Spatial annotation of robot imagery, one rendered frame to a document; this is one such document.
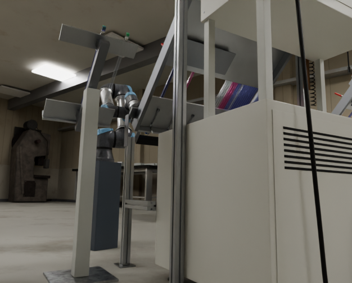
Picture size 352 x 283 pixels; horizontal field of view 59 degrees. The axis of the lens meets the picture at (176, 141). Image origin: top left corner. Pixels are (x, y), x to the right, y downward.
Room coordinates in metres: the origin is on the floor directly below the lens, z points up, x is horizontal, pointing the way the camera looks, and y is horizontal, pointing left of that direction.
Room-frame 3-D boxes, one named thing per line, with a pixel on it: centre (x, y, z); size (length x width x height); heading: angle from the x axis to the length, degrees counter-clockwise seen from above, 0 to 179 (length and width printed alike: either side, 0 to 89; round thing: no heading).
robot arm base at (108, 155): (2.11, 0.49, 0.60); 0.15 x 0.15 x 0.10
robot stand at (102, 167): (2.11, 0.49, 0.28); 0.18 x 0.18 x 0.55; 50
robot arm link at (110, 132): (2.11, 0.48, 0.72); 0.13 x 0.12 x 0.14; 110
